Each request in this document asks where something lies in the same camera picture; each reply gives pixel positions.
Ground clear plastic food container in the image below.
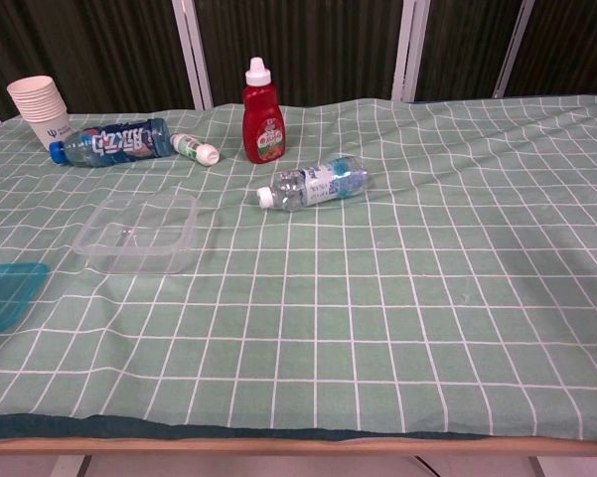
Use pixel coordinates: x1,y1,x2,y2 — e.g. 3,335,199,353
73,194,202,276

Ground clear plastic water bottle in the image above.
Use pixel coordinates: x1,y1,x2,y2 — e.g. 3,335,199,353
255,155,371,214

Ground stack of white paper cups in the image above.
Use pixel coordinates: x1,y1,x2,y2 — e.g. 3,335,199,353
6,75,74,150

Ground red ketchup squeeze bottle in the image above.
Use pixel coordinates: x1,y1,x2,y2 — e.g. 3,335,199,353
241,57,286,165

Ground small white green bottle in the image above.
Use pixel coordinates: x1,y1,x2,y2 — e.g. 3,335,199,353
170,132,222,168

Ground green checkered tablecloth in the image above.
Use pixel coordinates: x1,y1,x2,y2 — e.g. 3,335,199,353
0,94,597,443

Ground blue sports drink bottle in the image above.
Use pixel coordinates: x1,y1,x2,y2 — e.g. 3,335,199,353
48,117,173,168

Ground teal plastic container lid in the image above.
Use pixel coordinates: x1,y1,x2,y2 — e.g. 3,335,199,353
0,261,51,337

